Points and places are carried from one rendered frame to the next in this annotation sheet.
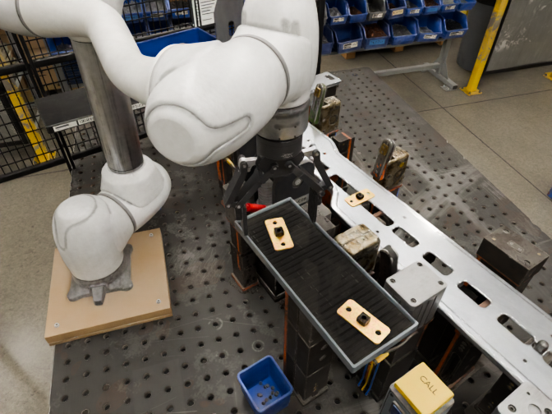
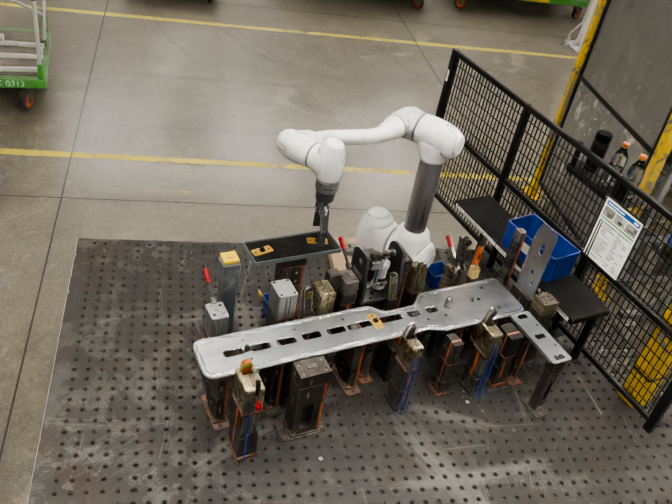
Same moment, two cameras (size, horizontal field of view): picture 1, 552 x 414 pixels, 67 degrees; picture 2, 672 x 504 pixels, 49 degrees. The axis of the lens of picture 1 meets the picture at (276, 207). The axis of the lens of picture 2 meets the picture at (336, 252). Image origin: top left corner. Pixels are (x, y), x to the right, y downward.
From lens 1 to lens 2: 2.71 m
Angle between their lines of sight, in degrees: 67
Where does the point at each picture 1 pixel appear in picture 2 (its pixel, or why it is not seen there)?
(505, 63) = not seen: outside the picture
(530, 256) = (302, 368)
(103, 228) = (369, 227)
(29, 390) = not seen: hidden behind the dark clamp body
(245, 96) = (288, 143)
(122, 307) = (340, 262)
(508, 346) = (251, 338)
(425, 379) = (232, 257)
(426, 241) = (330, 337)
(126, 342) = (321, 268)
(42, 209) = not seen: hidden behind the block
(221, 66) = (294, 135)
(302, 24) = (320, 151)
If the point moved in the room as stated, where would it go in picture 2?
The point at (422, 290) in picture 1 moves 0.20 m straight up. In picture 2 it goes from (279, 287) to (285, 245)
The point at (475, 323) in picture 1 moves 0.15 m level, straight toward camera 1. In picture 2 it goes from (268, 332) to (244, 309)
